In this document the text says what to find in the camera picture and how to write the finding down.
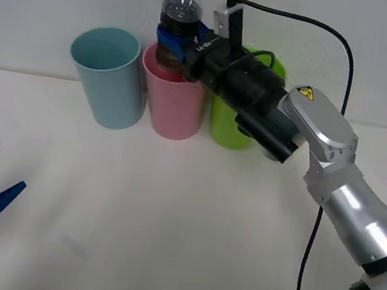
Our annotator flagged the pink plastic bin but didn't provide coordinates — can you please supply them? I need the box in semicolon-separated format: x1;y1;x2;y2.
130;40;216;145

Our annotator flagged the pale blue plastic bin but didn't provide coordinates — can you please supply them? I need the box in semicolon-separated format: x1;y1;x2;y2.
59;22;157;134

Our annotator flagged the clear bottle with black cap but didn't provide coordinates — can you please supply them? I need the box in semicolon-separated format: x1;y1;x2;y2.
151;0;206;77

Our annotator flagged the green plastic bin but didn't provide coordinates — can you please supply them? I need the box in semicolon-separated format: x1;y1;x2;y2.
204;43;290;157

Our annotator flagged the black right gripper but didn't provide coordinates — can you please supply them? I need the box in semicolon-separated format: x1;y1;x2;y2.
147;16;252;99

